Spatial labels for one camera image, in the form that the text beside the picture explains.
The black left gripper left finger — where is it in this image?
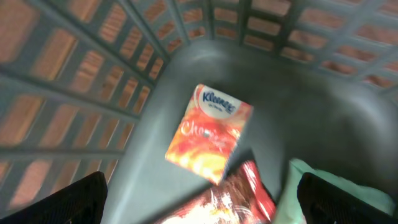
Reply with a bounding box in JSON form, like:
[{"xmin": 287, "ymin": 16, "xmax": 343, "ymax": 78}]
[{"xmin": 1, "ymin": 171, "xmax": 108, "ymax": 224}]

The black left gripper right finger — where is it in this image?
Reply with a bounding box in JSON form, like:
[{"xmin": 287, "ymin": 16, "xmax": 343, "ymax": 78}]
[{"xmin": 297, "ymin": 172, "xmax": 397, "ymax": 224}]

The mint Zappy wipes pack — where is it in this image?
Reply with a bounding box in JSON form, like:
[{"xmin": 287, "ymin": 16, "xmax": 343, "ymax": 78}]
[{"xmin": 273, "ymin": 159, "xmax": 397, "ymax": 224}]

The red Top chocolate bar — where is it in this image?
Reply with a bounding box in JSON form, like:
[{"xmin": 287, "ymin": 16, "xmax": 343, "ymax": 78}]
[{"xmin": 157, "ymin": 161, "xmax": 276, "ymax": 224}]

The grey plastic mesh basket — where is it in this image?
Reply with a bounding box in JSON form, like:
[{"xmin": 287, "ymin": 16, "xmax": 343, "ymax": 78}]
[{"xmin": 1, "ymin": 0, "xmax": 397, "ymax": 223}]

